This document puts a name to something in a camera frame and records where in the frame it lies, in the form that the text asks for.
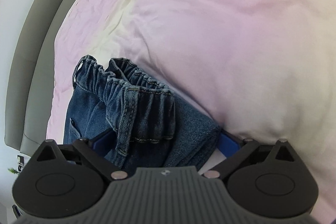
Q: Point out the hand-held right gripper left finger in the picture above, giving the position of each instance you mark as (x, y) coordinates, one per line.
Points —
(101, 142)

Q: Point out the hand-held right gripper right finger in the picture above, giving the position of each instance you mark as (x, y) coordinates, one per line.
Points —
(228, 145)

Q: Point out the small green plant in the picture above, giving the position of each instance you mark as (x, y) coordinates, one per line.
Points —
(12, 170)

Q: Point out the blue denim pants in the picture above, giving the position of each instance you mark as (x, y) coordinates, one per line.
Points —
(147, 119)

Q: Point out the pink bed blanket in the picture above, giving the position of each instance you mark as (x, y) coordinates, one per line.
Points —
(223, 43)

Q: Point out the grey padded headboard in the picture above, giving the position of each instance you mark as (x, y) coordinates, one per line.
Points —
(39, 43)

